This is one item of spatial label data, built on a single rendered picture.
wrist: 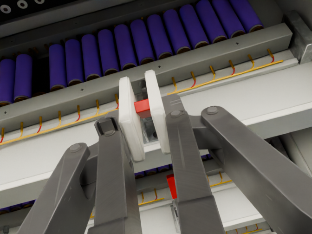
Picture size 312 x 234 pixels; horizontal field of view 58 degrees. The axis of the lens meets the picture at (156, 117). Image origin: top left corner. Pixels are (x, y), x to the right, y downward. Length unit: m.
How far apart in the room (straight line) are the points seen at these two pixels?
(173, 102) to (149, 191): 0.30
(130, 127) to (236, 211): 0.31
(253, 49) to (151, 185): 0.24
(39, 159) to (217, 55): 0.21
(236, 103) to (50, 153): 0.19
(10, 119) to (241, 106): 0.23
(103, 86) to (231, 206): 0.26
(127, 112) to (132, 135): 0.01
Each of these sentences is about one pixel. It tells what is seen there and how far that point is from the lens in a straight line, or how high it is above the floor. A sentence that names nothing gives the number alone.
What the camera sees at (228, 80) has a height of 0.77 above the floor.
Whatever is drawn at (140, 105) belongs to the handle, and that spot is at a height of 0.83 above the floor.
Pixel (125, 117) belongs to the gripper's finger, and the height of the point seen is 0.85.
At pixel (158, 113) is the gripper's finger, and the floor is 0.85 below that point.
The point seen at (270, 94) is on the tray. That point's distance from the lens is 0.30.
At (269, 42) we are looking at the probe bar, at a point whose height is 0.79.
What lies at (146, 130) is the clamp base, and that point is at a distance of 0.27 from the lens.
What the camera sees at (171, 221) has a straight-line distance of 0.44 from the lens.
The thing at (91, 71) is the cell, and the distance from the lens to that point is 0.31.
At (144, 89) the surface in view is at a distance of 0.28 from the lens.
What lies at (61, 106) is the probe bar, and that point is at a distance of 0.30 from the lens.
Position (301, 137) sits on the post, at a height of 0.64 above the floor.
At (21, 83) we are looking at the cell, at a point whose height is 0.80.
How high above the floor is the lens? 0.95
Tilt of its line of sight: 43 degrees down
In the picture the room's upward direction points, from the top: 17 degrees counter-clockwise
